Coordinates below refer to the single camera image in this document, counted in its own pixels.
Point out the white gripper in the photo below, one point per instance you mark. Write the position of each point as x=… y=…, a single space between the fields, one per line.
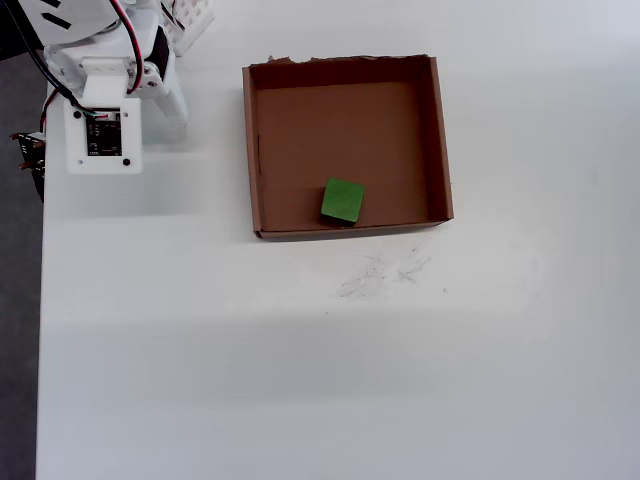
x=172 y=107

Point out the green cube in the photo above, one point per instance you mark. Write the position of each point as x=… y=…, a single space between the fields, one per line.
x=342 y=200

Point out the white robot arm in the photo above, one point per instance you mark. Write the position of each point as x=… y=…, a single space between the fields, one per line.
x=75 y=20

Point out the brown cardboard box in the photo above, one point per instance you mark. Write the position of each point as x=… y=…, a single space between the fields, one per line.
x=340 y=130

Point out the black circuit board strip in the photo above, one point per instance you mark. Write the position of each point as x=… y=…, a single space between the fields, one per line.
x=35 y=165

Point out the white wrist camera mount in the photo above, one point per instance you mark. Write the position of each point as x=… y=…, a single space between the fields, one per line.
x=105 y=100

